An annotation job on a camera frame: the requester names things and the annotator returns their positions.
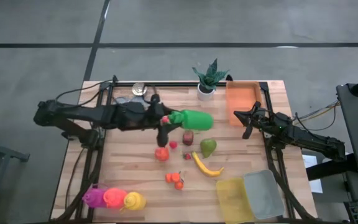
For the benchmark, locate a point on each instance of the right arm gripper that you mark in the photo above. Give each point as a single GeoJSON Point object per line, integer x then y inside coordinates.
{"type": "Point", "coordinates": [264, 119]}

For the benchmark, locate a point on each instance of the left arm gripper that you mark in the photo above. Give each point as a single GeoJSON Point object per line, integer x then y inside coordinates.
{"type": "Point", "coordinates": [152, 116]}

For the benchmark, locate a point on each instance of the split red toy strawberry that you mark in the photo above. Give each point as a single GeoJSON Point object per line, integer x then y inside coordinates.
{"type": "Point", "coordinates": [165, 120]}

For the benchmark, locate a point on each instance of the red strawberry with long stem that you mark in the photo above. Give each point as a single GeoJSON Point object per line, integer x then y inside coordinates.
{"type": "Point", "coordinates": [173, 144]}

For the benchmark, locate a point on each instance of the dark red toy apple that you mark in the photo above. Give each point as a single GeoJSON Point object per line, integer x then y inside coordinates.
{"type": "Point", "coordinates": [188, 137]}

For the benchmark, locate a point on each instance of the green squeeze bottle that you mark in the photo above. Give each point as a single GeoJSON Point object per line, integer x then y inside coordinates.
{"type": "Point", "coordinates": [197, 119]}

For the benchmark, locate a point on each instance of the small red toy strawberry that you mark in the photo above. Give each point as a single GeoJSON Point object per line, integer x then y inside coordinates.
{"type": "Point", "coordinates": [187, 156]}

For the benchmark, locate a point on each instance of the green toy pear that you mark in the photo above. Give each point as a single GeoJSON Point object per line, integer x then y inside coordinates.
{"type": "Point", "coordinates": [208, 147]}

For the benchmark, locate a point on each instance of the orange mandarin bunch with leaf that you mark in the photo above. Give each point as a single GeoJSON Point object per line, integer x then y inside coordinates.
{"type": "Point", "coordinates": [175, 178]}

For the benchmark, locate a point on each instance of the yellow squeeze bottle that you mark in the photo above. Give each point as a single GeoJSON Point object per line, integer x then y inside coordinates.
{"type": "Point", "coordinates": [134, 201]}

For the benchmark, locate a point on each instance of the orange squeeze bottle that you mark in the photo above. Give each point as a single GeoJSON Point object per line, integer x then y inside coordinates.
{"type": "Point", "coordinates": [114, 197]}

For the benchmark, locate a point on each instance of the purple squeeze bottle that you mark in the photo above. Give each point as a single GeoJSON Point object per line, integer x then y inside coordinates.
{"type": "Point", "coordinates": [94, 197]}

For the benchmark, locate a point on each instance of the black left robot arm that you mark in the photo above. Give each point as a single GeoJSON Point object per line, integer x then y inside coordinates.
{"type": "Point", "coordinates": [73, 112]}

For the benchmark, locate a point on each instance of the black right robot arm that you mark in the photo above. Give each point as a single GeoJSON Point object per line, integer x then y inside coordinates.
{"type": "Point", "coordinates": [309, 138]}

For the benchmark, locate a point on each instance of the orange plastic bin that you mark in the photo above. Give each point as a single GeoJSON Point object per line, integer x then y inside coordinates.
{"type": "Point", "coordinates": [241, 96]}

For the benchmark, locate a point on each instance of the crumpled orange toy fruit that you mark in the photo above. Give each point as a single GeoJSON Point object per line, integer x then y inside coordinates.
{"type": "Point", "coordinates": [162, 154]}

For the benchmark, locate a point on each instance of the tin can with colourful label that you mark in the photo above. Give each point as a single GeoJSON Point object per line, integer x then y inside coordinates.
{"type": "Point", "coordinates": [139, 89]}

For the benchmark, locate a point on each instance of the green plant in white pot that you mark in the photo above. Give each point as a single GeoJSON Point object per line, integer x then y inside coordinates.
{"type": "Point", "coordinates": [205, 92]}

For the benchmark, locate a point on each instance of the yellow toy banana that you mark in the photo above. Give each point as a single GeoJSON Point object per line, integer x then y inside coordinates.
{"type": "Point", "coordinates": [204, 167]}

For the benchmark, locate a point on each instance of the grey plastic bin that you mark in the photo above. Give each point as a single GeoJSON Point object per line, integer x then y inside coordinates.
{"type": "Point", "coordinates": [264, 194]}

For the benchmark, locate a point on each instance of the white paper sheet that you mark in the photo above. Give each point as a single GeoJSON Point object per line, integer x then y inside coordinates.
{"type": "Point", "coordinates": [309, 161]}

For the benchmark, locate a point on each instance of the yellow plastic bin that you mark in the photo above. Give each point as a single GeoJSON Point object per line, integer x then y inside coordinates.
{"type": "Point", "coordinates": [233, 199]}

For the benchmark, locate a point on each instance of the grey metal stand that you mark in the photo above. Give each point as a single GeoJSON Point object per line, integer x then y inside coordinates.
{"type": "Point", "coordinates": [5, 152]}

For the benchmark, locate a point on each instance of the black metal rig frame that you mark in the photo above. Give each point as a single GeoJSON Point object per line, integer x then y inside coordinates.
{"type": "Point", "coordinates": [166, 84]}

